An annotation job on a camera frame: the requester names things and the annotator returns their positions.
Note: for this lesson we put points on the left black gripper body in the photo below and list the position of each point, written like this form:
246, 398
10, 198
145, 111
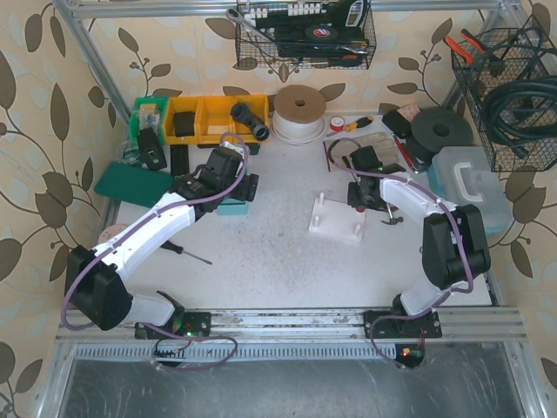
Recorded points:
251, 186

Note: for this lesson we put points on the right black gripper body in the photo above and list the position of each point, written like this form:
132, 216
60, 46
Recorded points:
361, 200

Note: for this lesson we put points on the black handled claw hammer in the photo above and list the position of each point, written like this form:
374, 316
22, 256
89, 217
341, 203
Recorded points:
393, 220

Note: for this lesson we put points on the small black yellow screwdriver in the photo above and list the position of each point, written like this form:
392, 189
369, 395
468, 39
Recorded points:
346, 162

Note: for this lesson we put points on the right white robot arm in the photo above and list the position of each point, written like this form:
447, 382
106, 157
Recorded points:
454, 248

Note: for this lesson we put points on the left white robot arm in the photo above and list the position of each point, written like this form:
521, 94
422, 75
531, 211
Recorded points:
96, 278

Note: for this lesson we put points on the teal plastic tray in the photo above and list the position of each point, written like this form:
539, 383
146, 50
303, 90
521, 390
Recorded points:
231, 207

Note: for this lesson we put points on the green bin rack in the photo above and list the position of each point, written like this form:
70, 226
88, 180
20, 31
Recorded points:
252, 148

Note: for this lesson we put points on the red utility knife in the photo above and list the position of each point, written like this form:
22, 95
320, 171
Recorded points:
403, 152

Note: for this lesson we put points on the black sponge block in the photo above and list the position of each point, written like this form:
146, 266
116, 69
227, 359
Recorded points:
397, 123

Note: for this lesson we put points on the red white tape roll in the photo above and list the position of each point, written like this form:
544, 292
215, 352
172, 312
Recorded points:
337, 123

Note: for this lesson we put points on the grey pipe fitting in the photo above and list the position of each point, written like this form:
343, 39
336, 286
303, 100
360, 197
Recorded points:
241, 113

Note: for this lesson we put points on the yellow storage bins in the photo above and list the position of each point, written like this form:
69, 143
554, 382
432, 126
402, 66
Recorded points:
211, 118

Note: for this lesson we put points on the black disc spool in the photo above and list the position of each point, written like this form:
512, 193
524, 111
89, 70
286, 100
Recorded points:
434, 129

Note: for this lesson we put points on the clear teal toolbox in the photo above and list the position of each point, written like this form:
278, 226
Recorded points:
462, 175

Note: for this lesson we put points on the black box in bin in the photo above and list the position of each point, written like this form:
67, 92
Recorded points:
184, 123

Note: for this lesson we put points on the black long screwdriver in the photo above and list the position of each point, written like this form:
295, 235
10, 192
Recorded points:
169, 246

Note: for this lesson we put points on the black handheld meter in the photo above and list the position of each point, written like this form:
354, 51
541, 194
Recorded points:
150, 150

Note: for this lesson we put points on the green storage bin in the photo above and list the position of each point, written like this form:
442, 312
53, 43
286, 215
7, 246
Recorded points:
147, 113

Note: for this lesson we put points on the pink round power strip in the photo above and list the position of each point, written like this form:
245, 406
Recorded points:
110, 232

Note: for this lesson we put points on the white peg base plate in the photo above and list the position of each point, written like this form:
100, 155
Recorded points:
336, 220

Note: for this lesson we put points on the centre wire basket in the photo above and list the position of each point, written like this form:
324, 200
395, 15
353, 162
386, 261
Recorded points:
283, 36

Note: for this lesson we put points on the wire basket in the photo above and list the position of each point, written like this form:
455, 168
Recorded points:
511, 95
283, 36

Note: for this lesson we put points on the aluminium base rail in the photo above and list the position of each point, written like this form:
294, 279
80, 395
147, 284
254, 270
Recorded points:
297, 334

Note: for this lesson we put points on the right wire basket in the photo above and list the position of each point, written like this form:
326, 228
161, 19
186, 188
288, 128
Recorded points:
511, 95

